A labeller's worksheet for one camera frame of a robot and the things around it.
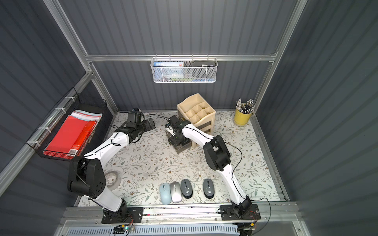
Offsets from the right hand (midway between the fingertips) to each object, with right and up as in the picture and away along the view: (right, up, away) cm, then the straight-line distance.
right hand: (176, 140), depth 98 cm
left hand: (-16, +12, -8) cm, 22 cm away
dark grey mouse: (+20, -24, -18) cm, 36 cm away
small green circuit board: (-20, -39, -29) cm, 52 cm away
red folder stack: (-47, +5, -27) cm, 55 cm away
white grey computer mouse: (+2, -26, -19) cm, 33 cm away
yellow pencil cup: (+47, +14, +7) cm, 49 cm away
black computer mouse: (+8, -26, -19) cm, 33 cm away
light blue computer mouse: (-4, -27, -19) cm, 33 cm away
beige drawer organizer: (+16, +16, -13) cm, 26 cm away
